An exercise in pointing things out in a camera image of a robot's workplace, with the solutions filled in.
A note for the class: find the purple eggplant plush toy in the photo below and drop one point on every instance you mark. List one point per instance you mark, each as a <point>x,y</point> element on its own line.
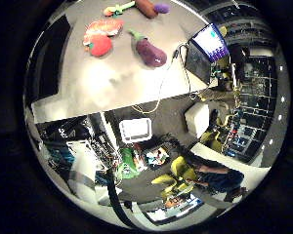
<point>149,52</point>

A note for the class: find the red tomato plush toy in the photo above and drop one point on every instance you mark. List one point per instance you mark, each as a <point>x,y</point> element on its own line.
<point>99,45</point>

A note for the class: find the red white steak plush toy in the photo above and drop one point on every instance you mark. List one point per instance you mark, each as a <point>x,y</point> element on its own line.
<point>104,27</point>

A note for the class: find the bin of colourful toys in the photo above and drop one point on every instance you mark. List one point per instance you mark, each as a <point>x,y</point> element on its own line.
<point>156,156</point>

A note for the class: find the black container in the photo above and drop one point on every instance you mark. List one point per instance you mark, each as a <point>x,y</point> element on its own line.
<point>49,58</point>

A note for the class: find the white box device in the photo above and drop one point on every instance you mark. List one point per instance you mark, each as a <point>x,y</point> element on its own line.
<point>135,130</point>

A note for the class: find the green bag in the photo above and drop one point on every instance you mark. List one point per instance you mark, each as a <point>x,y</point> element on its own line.
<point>127,162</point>

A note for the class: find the white box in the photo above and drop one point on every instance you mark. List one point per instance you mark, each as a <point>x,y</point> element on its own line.
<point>197,118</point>

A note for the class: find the yellow green chair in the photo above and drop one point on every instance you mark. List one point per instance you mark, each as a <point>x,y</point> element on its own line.
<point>179,165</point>

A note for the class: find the person in dark shirt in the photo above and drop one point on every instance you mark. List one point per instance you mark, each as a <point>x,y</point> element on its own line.
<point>215,177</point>

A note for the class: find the open laptop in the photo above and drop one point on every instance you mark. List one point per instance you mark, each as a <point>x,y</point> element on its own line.
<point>206,48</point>

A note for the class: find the storage shelf rack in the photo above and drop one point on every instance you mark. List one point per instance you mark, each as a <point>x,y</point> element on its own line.
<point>254,107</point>

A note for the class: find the small purple plush toy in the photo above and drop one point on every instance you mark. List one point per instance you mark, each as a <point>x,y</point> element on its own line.
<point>161,8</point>

